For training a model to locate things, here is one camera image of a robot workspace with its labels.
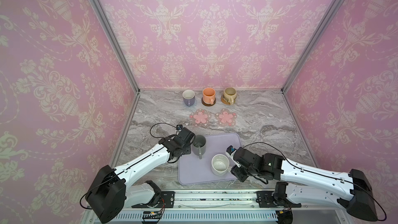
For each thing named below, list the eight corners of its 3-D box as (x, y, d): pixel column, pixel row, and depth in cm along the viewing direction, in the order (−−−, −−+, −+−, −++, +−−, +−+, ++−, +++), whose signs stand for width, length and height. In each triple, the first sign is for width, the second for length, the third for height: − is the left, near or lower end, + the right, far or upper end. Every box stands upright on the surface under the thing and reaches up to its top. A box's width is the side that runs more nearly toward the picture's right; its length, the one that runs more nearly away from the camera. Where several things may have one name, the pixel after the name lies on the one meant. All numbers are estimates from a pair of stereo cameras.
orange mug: (200, 105, 113) (200, 95, 105) (204, 96, 119) (204, 86, 111) (212, 108, 112) (212, 98, 103) (215, 98, 117) (216, 88, 109)
